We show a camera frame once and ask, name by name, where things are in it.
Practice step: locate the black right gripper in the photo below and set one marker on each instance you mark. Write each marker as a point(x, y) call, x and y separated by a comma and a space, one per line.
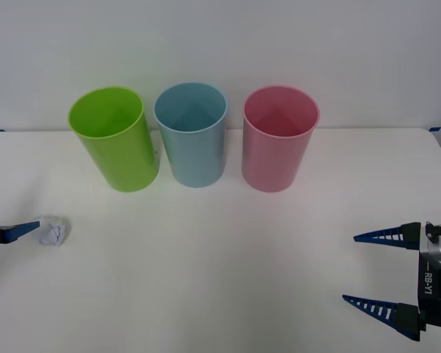
point(439, 294)

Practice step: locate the white paper ball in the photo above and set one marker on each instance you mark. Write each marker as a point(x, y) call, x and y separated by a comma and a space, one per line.
point(53, 231)

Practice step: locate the green plastic bin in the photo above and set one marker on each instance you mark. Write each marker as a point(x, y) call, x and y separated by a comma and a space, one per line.
point(128, 162)

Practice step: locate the pink plastic bin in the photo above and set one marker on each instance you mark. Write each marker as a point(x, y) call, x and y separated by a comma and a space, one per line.
point(268, 162)

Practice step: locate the pale blue plastic bin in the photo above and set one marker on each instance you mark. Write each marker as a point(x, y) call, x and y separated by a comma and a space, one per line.
point(196, 158)

